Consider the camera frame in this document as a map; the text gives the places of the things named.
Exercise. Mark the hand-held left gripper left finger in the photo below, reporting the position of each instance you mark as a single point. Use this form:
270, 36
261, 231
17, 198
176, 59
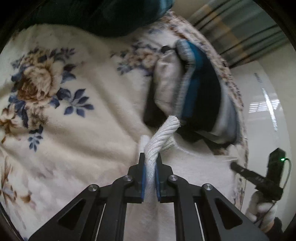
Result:
143, 180

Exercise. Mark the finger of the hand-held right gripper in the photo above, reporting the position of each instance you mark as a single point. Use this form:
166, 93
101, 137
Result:
242, 171

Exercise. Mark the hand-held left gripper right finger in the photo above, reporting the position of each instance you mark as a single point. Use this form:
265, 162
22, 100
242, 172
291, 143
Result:
158, 183

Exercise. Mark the white knit sweater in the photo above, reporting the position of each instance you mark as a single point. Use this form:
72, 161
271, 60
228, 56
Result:
161, 132

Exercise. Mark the person's right forearm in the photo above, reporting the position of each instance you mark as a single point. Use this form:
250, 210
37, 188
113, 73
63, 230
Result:
277, 227

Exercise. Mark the person's right hand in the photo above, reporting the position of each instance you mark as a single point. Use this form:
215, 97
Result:
259, 208

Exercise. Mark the white bed headboard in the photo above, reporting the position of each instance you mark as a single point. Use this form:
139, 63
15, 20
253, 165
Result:
254, 115

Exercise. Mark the floral bed blanket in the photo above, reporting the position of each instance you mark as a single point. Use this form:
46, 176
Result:
81, 139

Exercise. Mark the dark striped folded sweater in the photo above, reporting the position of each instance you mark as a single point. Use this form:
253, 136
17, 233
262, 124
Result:
203, 92

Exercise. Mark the teal striped curtain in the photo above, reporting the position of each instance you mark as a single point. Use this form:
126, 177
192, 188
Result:
235, 30

